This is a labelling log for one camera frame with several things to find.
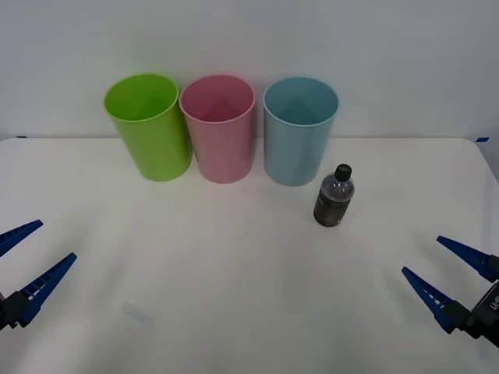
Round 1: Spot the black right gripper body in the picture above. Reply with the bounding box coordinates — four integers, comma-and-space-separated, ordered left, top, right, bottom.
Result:
465, 278, 499, 349

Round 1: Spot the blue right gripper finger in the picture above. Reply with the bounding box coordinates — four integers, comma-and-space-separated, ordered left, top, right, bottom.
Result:
401, 266, 475, 335
436, 235, 499, 281

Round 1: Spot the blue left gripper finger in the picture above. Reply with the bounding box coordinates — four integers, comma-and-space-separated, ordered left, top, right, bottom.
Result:
0, 252, 78, 332
0, 220, 44, 259

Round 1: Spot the dark plastic bottle black cap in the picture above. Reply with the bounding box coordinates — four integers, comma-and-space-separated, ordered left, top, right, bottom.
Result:
313, 163, 356, 228

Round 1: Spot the green plastic bin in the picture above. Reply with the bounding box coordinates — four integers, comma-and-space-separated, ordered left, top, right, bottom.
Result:
103, 72, 194, 182

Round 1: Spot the pale blue plastic bin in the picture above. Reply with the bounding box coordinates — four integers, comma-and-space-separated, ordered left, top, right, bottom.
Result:
262, 76, 339, 187

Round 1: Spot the pink plastic bin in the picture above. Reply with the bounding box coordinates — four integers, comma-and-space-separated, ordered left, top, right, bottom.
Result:
179, 74, 257, 184

